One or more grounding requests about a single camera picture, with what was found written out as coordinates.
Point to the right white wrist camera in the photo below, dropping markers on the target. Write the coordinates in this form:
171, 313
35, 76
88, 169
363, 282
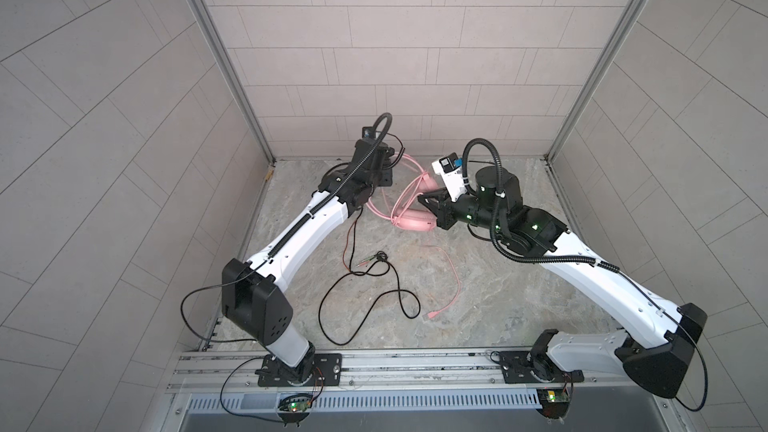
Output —
449, 169

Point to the left circuit board green led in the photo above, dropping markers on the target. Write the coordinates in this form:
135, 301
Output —
299, 403

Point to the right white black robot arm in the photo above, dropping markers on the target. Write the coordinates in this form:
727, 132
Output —
657, 339

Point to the aluminium mounting rail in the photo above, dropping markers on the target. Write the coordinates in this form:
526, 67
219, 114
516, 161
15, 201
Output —
359, 370

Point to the right circuit board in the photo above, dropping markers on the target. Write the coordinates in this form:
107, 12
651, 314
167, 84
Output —
554, 403

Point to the white black headphones with cable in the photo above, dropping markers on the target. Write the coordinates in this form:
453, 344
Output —
353, 299

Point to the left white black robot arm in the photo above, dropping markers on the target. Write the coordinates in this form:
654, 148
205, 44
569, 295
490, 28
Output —
254, 291

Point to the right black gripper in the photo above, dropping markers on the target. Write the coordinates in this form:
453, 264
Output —
443, 207

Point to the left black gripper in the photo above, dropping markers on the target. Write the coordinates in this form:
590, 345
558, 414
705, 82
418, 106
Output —
383, 171

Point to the pink headphones with cable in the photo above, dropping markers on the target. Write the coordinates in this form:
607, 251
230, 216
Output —
403, 214

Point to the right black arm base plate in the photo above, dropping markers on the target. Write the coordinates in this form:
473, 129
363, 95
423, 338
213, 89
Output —
524, 367

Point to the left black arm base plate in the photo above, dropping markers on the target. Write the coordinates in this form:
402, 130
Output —
313, 369

